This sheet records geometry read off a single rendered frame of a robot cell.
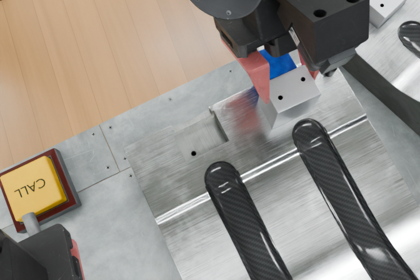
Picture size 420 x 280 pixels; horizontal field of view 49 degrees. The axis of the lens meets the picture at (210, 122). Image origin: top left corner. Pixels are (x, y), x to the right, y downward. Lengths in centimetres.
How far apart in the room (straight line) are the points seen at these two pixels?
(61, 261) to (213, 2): 22
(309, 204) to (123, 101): 28
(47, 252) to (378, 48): 44
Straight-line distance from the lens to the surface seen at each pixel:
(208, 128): 54
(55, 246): 38
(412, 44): 63
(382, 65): 60
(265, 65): 41
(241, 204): 50
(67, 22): 69
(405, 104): 61
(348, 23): 33
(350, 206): 52
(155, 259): 59
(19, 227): 61
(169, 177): 50
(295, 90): 47
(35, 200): 59
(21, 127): 66
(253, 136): 51
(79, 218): 61
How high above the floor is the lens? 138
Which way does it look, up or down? 75 degrees down
